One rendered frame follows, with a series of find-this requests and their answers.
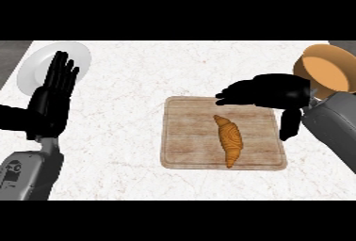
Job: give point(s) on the white round plate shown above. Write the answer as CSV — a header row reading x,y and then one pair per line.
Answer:
x,y
82,56

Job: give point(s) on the wooden cutting board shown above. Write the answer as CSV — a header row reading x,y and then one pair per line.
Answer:
x,y
194,138

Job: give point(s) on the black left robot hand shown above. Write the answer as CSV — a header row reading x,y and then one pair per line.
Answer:
x,y
50,103

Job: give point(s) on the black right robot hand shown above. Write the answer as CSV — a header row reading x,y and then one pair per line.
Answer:
x,y
274,91

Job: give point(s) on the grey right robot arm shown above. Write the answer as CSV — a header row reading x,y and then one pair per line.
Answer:
x,y
335,127

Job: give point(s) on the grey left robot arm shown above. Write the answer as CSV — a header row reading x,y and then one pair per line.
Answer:
x,y
29,172

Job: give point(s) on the golden brown croissant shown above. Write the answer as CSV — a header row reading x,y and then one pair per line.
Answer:
x,y
231,141

